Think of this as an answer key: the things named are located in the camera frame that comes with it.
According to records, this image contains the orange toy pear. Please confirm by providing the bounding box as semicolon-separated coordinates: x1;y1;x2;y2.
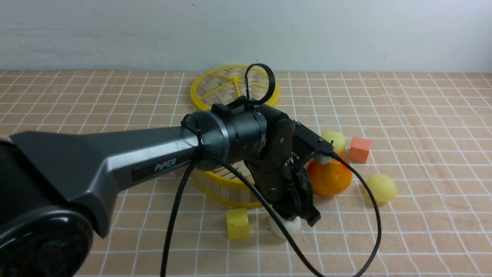
307;159;352;197

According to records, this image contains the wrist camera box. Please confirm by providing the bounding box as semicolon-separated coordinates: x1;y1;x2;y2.
292;122;334;165

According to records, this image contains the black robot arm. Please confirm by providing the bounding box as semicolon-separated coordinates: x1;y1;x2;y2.
1;98;332;277

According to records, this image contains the black cable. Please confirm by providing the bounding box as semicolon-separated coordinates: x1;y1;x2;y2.
160;63;382;277

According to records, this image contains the woven steamer lid yellow rim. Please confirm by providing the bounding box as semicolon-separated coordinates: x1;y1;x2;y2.
190;65;269;110

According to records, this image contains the yellow cube block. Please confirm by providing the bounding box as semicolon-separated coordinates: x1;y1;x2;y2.
226;208;250;240

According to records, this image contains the bamboo steamer tray yellow rim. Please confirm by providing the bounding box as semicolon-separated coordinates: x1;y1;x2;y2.
192;168;263;209

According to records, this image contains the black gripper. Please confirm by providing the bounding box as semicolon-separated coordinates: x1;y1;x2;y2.
245;118;321;227

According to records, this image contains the orange cube block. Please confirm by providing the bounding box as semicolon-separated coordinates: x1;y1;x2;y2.
348;136;371;164

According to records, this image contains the yellow bun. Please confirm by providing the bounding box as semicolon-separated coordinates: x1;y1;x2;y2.
321;131;347;153
366;174;397;204

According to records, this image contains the white bun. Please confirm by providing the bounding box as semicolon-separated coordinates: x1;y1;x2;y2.
269;216;302;240

